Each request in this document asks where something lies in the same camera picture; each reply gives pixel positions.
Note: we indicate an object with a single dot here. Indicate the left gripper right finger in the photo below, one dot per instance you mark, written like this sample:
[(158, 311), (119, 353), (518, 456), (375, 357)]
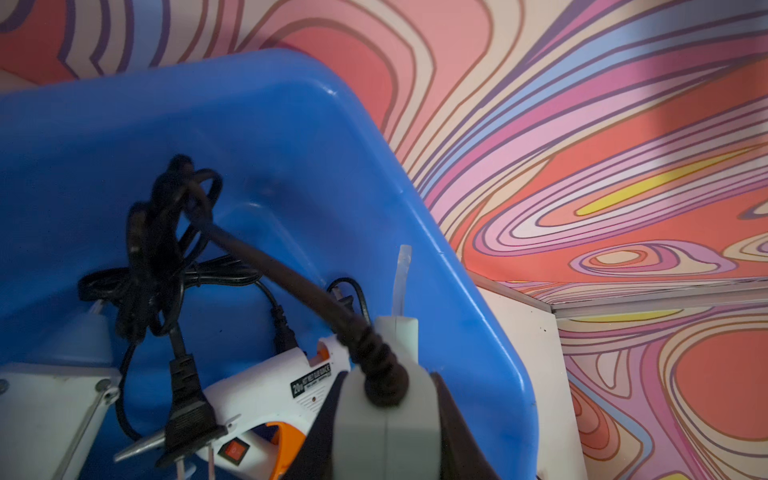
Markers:
[(460, 458)]

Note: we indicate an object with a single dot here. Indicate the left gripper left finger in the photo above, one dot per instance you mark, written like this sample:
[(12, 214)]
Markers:
[(314, 459)]

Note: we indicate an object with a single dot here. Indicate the mint green glue gun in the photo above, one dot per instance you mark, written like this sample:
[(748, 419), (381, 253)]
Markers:
[(387, 422), (111, 285)]

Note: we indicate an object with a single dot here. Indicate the white glue gun blue trigger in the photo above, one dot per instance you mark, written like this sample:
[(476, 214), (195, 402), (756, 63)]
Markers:
[(54, 402)]

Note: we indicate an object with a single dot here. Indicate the blue plastic storage box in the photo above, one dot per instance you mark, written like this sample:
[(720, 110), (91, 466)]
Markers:
[(307, 178)]

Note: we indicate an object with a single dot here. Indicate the white glue gun orange trigger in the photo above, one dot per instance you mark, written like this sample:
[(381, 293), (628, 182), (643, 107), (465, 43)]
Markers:
[(268, 410)]

